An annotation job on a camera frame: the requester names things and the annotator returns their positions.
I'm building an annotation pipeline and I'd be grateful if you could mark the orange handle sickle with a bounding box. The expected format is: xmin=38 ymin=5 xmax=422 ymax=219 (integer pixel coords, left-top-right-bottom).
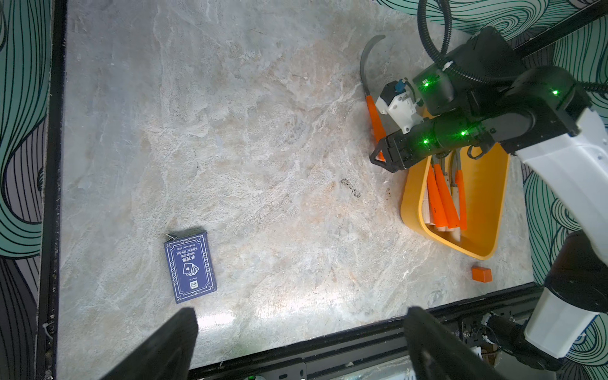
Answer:
xmin=451 ymin=150 xmax=468 ymax=231
xmin=359 ymin=35 xmax=386 ymax=147
xmin=432 ymin=155 xmax=460 ymax=231
xmin=427 ymin=166 xmax=447 ymax=232

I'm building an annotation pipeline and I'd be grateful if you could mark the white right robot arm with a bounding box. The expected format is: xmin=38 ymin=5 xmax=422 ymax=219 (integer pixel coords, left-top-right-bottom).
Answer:
xmin=370 ymin=1 xmax=607 ymax=371

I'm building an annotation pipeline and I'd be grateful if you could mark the small orange block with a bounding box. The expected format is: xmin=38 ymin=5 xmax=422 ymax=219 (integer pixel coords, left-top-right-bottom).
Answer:
xmin=471 ymin=266 xmax=493 ymax=283

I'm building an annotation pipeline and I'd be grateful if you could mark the black vertical frame post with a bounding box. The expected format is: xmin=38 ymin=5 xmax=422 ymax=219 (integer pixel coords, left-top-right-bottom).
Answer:
xmin=514 ymin=0 xmax=607 ymax=59
xmin=34 ymin=1 xmax=68 ymax=379

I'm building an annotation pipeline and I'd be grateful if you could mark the yellow plastic storage tray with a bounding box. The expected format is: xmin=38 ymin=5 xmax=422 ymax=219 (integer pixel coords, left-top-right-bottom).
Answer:
xmin=401 ymin=144 xmax=509 ymax=261

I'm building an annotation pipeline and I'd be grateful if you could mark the blue playing card box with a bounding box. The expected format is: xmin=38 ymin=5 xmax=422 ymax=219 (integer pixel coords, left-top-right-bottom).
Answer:
xmin=164 ymin=231 xmax=218 ymax=304

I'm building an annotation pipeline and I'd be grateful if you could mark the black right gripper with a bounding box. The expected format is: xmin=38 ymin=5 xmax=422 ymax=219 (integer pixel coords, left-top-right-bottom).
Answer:
xmin=369 ymin=110 xmax=496 ymax=173

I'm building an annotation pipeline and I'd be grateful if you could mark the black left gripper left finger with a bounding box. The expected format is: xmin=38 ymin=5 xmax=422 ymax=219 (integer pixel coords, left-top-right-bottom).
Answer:
xmin=104 ymin=307 xmax=199 ymax=380

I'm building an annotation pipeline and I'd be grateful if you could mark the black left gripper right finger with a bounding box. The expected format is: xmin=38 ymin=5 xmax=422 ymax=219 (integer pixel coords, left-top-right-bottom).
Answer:
xmin=404 ymin=307 xmax=503 ymax=379

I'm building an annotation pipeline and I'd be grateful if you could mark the black vertical frame post left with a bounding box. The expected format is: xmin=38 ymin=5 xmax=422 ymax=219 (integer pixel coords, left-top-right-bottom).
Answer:
xmin=34 ymin=1 xmax=68 ymax=379

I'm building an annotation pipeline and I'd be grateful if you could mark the black vertical frame post right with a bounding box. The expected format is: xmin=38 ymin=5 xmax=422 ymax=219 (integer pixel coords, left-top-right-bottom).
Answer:
xmin=514 ymin=0 xmax=607 ymax=59

